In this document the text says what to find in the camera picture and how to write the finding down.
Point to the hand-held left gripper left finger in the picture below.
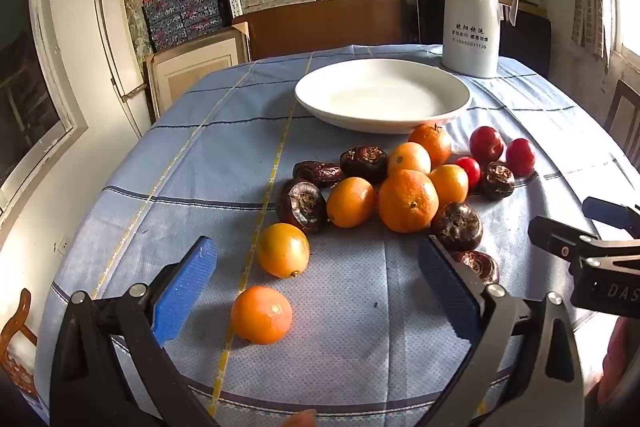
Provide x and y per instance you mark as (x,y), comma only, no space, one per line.
(182,292)

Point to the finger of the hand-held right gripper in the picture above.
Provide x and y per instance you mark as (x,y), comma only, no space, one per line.
(605,212)
(555,237)

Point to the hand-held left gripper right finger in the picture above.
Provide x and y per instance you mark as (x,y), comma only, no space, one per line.
(447,292)

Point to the small red plum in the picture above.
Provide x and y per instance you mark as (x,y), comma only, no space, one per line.
(470,172)

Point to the white plate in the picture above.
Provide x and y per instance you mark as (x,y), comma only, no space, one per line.
(382,99)

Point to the person's right hand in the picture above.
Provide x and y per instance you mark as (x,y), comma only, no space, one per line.
(625,357)

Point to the person's left hand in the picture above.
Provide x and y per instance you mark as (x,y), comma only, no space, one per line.
(300,419)

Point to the dark wooden chair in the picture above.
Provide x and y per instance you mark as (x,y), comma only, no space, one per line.
(622,112)

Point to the blue checked tablecloth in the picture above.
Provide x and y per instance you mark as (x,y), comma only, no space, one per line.
(200,167)

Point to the carved wooden chair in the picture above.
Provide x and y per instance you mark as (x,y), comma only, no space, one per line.
(15,347)

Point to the white door panel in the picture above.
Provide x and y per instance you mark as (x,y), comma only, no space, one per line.
(117,57)

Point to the white thermos jug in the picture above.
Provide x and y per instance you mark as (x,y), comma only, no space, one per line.
(470,7)

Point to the stack of blue patterned boxes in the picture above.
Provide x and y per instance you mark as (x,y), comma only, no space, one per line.
(180,14)

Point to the mottled stone slab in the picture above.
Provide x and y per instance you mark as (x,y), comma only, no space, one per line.
(135,12)

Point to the brown wooden board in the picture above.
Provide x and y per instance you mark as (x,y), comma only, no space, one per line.
(330,27)

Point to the wall socket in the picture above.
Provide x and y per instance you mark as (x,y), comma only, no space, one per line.
(63,247)

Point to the white window frame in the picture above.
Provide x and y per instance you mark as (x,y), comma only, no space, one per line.
(60,107)

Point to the wooden picture frame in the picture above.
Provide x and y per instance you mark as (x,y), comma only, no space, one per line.
(195,67)

